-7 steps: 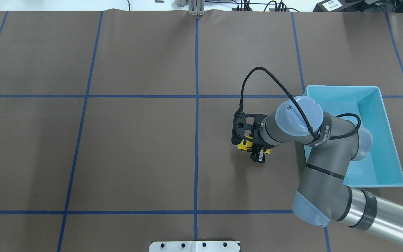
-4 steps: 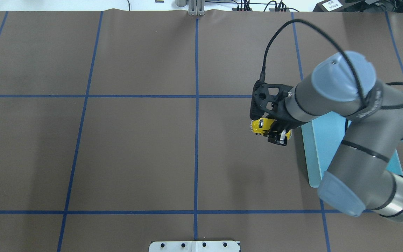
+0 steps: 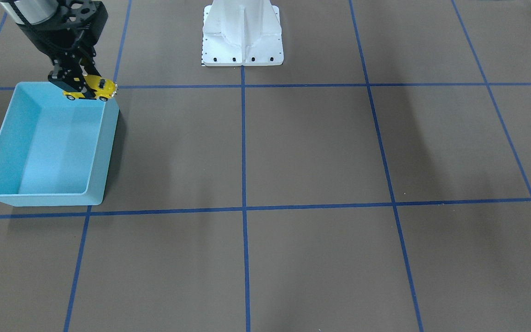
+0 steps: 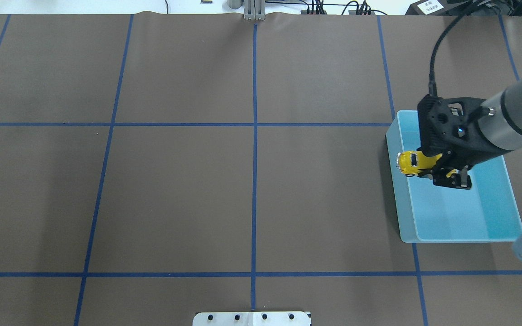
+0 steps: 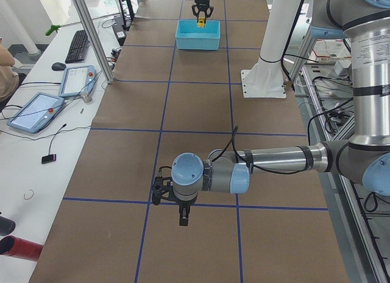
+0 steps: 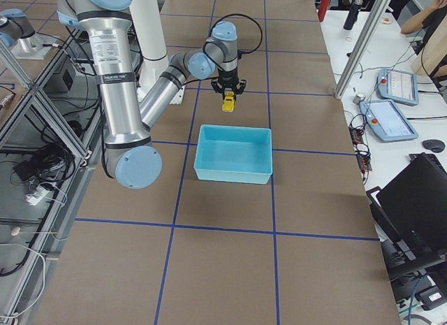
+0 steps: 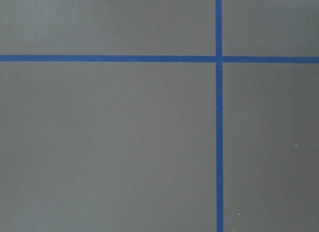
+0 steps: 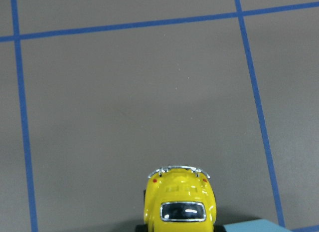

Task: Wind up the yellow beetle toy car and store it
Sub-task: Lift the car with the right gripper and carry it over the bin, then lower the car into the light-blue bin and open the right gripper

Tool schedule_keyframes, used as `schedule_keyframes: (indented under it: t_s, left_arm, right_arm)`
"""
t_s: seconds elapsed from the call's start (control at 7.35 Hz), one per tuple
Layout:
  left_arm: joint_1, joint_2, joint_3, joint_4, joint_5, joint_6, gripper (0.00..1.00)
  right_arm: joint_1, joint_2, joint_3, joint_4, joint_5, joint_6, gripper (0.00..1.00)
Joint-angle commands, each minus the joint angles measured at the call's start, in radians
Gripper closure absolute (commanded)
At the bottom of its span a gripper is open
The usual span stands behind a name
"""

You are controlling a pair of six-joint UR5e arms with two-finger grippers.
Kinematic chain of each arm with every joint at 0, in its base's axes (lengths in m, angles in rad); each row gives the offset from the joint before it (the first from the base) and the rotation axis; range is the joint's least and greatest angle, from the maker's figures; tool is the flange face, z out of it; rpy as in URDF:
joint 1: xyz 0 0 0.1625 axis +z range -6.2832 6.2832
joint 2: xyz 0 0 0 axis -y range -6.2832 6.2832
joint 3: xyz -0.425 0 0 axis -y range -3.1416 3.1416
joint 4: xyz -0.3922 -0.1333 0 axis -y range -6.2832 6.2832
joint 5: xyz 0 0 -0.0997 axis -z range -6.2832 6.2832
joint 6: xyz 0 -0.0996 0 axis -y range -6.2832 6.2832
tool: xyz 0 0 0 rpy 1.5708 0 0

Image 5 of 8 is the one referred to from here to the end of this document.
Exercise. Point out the yellow beetle toy car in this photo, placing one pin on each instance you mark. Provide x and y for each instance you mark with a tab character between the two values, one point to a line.
201	21

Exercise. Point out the light blue plastic bin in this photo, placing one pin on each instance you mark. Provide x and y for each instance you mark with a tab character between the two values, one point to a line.
189	36

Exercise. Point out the brown paper table mat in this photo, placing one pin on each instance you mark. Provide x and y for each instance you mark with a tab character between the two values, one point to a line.
166	102

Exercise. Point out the black keyboard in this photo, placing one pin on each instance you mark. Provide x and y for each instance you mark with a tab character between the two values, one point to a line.
78	47

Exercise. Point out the far blue teach pendant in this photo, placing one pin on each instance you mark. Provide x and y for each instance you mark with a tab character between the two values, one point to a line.
77	80

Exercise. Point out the blue teach pendant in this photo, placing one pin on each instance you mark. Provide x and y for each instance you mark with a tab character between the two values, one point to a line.
77	80
37	113

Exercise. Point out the small silver metal cylinder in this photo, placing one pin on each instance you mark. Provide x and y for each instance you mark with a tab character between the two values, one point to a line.
86	96

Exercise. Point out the black computer mouse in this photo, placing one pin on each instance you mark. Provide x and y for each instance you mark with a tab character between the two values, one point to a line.
58	66

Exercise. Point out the red cylinder tube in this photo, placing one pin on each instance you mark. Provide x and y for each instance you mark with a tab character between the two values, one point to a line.
16	247

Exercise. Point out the near blue teach pendant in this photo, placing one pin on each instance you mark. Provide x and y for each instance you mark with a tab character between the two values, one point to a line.
37	113

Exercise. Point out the black cylinder tube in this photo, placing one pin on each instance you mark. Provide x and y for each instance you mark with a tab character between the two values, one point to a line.
7	226

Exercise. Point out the seated person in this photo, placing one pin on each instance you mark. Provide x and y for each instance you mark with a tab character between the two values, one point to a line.
10	80

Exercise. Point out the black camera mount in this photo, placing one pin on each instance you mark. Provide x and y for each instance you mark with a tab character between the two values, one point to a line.
162	188

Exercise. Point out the white pillar with base plate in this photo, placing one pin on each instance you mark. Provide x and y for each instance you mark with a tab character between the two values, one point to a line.
265	78

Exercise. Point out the aluminium frame post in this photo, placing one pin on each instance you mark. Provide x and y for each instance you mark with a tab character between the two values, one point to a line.
87	22

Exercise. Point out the small black device with cable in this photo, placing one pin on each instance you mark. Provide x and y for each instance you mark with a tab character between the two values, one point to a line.
48	158

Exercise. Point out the green handled tool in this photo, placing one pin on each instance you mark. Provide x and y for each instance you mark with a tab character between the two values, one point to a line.
53	28

